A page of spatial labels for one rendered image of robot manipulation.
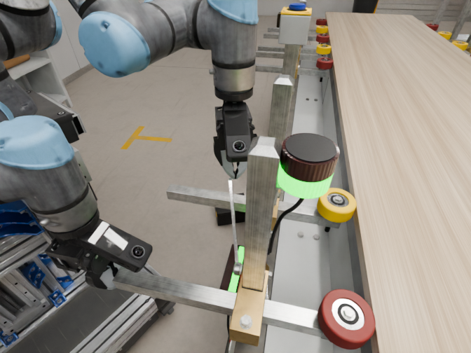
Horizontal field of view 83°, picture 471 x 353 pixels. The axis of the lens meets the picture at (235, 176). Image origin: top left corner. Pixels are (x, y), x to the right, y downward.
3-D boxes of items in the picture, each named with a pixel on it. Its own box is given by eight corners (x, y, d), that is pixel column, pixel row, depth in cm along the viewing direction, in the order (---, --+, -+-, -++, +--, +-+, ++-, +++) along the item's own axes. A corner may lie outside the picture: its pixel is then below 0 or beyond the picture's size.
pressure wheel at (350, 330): (308, 358, 46) (322, 333, 38) (309, 311, 52) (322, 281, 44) (357, 370, 45) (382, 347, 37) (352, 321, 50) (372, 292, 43)
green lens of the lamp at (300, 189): (275, 193, 30) (277, 178, 28) (280, 162, 34) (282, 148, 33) (330, 202, 29) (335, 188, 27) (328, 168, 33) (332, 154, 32)
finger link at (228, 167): (233, 166, 65) (232, 133, 59) (235, 182, 61) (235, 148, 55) (219, 167, 65) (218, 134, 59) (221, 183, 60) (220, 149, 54)
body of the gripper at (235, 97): (248, 128, 61) (249, 75, 53) (254, 150, 54) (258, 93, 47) (214, 130, 60) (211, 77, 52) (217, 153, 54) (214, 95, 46)
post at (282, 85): (258, 239, 79) (273, 78, 48) (260, 230, 82) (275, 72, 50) (270, 241, 79) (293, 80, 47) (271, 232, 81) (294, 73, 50)
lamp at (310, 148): (264, 270, 41) (279, 157, 27) (268, 241, 45) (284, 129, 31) (303, 279, 40) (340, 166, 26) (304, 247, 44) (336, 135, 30)
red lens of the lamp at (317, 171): (277, 176, 28) (279, 160, 27) (282, 146, 33) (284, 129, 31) (336, 185, 27) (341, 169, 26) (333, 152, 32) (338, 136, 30)
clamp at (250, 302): (228, 340, 46) (228, 328, 43) (244, 270, 56) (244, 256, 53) (261, 348, 45) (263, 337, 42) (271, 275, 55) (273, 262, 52)
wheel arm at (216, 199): (167, 202, 71) (165, 190, 68) (172, 193, 73) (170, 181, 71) (338, 231, 64) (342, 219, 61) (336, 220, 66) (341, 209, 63)
